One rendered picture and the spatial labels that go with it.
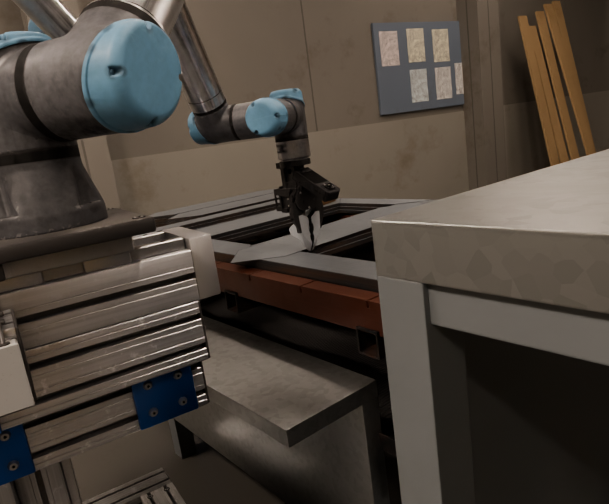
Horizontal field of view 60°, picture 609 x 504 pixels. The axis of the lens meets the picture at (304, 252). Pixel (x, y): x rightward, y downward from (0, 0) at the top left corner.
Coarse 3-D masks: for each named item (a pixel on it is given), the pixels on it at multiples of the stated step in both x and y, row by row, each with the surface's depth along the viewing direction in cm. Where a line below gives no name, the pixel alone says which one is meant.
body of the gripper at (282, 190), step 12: (276, 168) 124; (288, 168) 121; (300, 168) 121; (288, 180) 123; (276, 192) 124; (288, 192) 120; (300, 192) 119; (276, 204) 125; (288, 204) 122; (300, 204) 120; (312, 204) 122
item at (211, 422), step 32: (192, 416) 153; (224, 416) 136; (352, 416) 94; (224, 448) 141; (256, 448) 126; (288, 448) 114; (320, 448) 104; (352, 448) 96; (288, 480) 118; (320, 480) 107; (352, 480) 99; (384, 480) 96
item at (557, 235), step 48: (480, 192) 42; (528, 192) 39; (576, 192) 36; (384, 240) 36; (432, 240) 33; (480, 240) 30; (528, 240) 28; (576, 240) 26; (480, 288) 31; (528, 288) 29; (576, 288) 27
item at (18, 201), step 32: (0, 160) 63; (32, 160) 63; (64, 160) 66; (0, 192) 64; (32, 192) 63; (64, 192) 65; (96, 192) 70; (0, 224) 63; (32, 224) 63; (64, 224) 64
